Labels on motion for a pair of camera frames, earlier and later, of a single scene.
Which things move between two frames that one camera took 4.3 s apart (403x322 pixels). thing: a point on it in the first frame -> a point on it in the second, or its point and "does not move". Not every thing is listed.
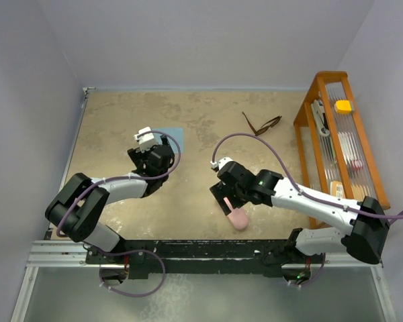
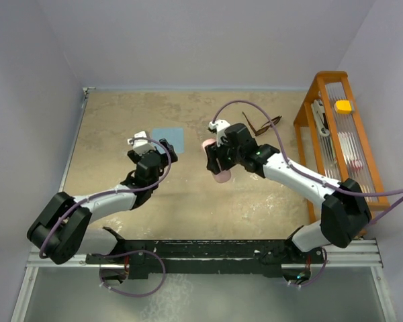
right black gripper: [221, 190] -> [213, 152]
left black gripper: [138, 157] does not move
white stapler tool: [319, 115] does not move
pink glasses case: [238, 217] -> [221, 177]
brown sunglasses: [271, 124] does not move
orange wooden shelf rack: [335, 154] does not move
